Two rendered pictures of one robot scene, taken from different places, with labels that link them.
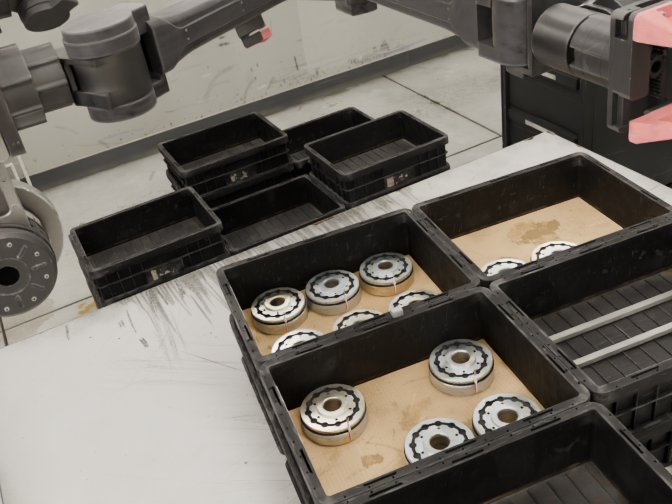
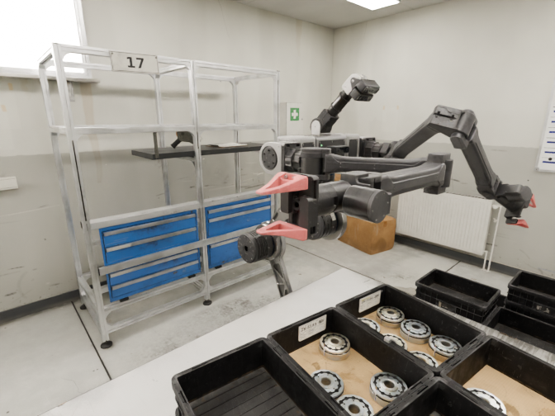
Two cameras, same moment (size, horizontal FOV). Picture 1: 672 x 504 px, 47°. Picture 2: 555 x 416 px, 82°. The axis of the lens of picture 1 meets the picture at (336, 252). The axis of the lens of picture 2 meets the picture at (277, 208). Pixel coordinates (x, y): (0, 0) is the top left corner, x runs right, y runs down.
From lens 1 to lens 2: 86 cm
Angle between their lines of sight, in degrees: 65
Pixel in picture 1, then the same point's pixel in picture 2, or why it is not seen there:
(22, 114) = (286, 165)
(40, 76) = (294, 158)
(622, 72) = (283, 198)
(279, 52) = not seen: outside the picture
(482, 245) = (517, 394)
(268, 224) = (535, 341)
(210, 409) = not seen: hidden behind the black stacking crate
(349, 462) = (312, 358)
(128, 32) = (310, 153)
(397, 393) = (360, 369)
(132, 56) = (310, 161)
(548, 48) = not seen: hidden behind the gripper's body
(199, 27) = (347, 165)
